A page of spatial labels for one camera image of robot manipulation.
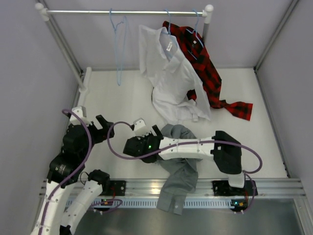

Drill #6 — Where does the grey shirt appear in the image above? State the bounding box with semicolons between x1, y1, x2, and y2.
144;123;199;216

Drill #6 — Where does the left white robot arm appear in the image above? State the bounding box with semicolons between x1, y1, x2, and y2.
32;115;114;235

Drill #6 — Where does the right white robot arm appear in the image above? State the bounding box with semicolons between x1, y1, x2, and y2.
123;125;246;194

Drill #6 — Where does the white shirt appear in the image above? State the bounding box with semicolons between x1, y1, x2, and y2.
139;25;211;124

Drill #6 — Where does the red black plaid shirt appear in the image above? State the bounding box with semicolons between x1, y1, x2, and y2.
176;26;253;121

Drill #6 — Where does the empty light blue hanger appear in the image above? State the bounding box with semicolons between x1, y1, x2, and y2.
109;8;129;86

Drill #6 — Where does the blue hanger under plaid shirt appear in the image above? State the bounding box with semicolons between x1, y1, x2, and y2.
186;9;204;60

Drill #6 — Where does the blue hanger under white shirt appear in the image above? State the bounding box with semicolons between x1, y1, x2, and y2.
163;9;178;37

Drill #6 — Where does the white rack foot bar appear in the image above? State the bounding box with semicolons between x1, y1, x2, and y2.
72;67;92;110

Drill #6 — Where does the right rack upright pole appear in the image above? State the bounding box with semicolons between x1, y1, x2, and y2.
202;17;211;43

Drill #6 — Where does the rack upright pole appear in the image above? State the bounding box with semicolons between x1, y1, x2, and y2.
42;15;86;92
202;17;211;43

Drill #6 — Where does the left rack upright pole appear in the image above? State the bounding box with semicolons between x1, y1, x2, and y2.
42;15;86;92

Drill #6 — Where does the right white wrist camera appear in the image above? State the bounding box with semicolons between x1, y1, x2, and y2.
133;118;150;137

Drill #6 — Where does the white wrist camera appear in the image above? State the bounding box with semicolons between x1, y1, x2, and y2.
133;118;150;137
69;106;89;125

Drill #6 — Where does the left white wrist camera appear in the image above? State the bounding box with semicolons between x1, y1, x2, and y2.
69;106;89;125

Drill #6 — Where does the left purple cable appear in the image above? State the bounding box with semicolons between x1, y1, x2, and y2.
38;109;95;231

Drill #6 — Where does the purple cable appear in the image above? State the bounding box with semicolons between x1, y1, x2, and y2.
38;109;95;231
107;121;264;213

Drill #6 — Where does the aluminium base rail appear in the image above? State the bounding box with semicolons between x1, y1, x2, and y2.
41;178;306;197

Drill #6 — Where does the perforated cable duct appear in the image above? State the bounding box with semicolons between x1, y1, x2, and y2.
66;198;235;209

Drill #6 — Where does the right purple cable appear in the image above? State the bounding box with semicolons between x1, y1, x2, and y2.
107;121;264;213

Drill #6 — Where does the metal clothes rail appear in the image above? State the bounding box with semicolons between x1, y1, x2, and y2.
35;2;214;22

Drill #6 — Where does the right aluminium frame post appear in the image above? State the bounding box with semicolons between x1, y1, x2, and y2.
253;0;300;73

